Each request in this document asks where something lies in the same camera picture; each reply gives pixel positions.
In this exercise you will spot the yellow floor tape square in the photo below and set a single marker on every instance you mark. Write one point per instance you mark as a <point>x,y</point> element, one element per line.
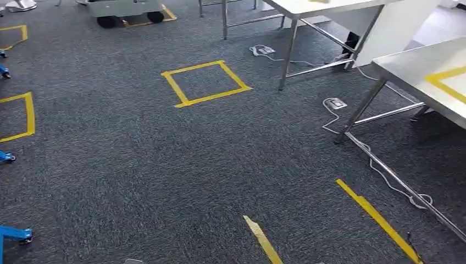
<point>23,32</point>
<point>176,85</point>
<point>30,116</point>

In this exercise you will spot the grey floor socket box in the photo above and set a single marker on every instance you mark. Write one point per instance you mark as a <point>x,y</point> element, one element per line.
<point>266,50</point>
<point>336,103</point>

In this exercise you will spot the short yellow floor tape strip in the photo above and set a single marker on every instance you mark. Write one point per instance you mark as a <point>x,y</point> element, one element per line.
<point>264,240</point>

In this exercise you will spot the steel bench with white top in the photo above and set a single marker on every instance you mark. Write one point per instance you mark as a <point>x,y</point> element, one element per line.
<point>302,7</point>

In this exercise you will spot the black box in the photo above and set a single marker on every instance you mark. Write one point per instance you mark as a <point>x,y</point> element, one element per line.
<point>351,42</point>

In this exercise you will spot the grey cart with black wheels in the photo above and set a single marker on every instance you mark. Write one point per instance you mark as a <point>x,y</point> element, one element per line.
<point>123,7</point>

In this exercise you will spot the long yellow floor tape strip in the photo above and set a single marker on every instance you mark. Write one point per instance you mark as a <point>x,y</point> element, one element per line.
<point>378,218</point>

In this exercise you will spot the steel bench with yellow tape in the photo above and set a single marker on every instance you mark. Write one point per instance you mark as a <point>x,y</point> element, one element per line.
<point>407,69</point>

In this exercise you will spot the white panel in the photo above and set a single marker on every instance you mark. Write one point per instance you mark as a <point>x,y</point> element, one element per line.
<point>393,32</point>

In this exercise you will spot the yellow tape on bench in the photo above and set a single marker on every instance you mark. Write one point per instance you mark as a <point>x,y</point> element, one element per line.
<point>442,84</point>

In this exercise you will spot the blue caster leg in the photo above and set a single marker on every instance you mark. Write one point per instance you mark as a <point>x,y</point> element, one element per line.
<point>4,71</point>
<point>12,233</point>
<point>6,156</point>
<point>2,54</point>

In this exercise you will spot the silver chair base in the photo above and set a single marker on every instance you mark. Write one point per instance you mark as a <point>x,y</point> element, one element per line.
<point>22,5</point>

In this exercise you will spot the steel table frame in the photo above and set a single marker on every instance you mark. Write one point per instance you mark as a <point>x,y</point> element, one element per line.
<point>225,18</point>

